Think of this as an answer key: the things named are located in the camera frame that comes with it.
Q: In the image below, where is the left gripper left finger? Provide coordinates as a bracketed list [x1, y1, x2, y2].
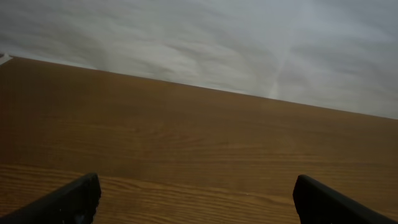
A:
[0, 172, 102, 224]

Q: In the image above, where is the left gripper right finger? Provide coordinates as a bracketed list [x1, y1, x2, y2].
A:
[292, 174, 398, 224]

